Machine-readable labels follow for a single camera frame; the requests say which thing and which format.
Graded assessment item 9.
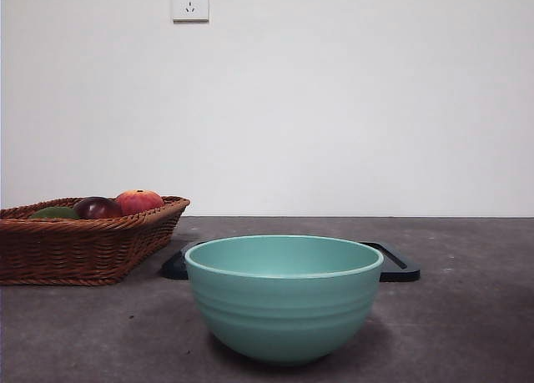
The black rectangular tray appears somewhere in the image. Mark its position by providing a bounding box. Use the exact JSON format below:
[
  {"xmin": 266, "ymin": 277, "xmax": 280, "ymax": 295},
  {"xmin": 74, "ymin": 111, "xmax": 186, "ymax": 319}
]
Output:
[{"xmin": 161, "ymin": 239, "xmax": 421, "ymax": 283}]

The teal ceramic bowl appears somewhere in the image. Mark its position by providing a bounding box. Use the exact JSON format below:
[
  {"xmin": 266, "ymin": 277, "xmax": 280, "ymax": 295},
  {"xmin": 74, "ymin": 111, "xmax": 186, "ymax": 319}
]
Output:
[{"xmin": 184, "ymin": 234, "xmax": 385, "ymax": 368}]

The red yellow apple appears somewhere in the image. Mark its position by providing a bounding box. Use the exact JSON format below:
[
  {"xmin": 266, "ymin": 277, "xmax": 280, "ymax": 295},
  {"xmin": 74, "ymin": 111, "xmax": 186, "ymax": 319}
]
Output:
[{"xmin": 114, "ymin": 189, "xmax": 165, "ymax": 216}]

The dark red apple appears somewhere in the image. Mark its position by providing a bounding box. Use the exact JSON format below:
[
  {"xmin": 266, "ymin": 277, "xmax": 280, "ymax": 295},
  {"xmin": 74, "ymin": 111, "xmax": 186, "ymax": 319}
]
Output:
[{"xmin": 73, "ymin": 196, "xmax": 123, "ymax": 219}]

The brown wicker basket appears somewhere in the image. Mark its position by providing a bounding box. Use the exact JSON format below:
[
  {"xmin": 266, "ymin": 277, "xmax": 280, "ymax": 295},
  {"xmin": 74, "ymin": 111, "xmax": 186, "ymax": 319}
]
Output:
[{"xmin": 0, "ymin": 195, "xmax": 192, "ymax": 287}]

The white wall socket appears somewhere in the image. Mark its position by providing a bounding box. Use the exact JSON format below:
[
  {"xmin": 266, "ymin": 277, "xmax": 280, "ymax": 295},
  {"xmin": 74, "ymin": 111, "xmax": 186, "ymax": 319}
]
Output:
[{"xmin": 172, "ymin": 0, "xmax": 210, "ymax": 24}]

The green avocado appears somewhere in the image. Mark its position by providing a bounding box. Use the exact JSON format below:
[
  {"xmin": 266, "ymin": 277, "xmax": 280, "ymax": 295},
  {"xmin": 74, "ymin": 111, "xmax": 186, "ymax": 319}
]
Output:
[{"xmin": 28, "ymin": 206, "xmax": 80, "ymax": 221}]

